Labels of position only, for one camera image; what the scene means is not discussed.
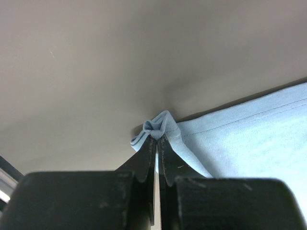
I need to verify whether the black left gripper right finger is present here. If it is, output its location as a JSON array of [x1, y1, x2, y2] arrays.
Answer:
[[157, 136, 307, 230]]

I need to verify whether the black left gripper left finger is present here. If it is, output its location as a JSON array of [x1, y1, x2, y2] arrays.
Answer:
[[0, 136, 156, 230]]

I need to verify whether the grey-blue t-shirt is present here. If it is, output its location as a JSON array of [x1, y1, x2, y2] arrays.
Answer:
[[130, 81, 307, 178]]

